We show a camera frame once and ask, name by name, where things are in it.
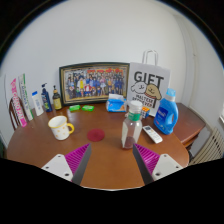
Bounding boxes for white remote control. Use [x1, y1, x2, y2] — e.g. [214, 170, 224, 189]
[142, 125, 164, 145]

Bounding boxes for flat round red coaster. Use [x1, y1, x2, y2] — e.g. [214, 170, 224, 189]
[87, 128, 106, 143]

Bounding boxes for white mug with yellow handle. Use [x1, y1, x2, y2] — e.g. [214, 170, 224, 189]
[47, 115, 75, 141]

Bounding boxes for white printed paper gift bag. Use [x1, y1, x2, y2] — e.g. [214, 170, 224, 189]
[126, 49, 171, 118]

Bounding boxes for dark blue pump bottle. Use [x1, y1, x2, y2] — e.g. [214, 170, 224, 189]
[40, 82, 54, 113]

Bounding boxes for framed group photo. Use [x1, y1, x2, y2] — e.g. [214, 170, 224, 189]
[58, 61, 131, 107]

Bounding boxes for blue detergent bottle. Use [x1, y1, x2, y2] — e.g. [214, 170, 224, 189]
[153, 88, 179, 135]

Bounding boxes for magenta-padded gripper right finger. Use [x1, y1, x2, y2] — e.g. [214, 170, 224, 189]
[132, 143, 184, 186]

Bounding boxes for puzzle cube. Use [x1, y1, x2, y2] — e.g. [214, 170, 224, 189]
[140, 105, 151, 119]

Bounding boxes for amber yellow-labelled pump bottle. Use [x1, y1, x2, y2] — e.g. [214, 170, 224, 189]
[52, 85, 63, 111]

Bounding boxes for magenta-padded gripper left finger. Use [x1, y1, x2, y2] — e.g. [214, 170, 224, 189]
[40, 143, 92, 186]

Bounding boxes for clear green-labelled plastic bottle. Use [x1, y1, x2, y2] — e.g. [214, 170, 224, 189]
[120, 100, 144, 150]

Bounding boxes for blue tissue pack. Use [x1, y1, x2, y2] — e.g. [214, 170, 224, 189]
[105, 93, 128, 113]

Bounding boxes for white bottle with blue cap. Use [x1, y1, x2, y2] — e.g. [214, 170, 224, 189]
[31, 90, 45, 117]

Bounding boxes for white radiator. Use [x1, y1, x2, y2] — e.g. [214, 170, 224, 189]
[188, 127, 224, 166]

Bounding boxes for white and green tube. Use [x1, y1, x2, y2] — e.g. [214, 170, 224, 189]
[17, 73, 35, 122]

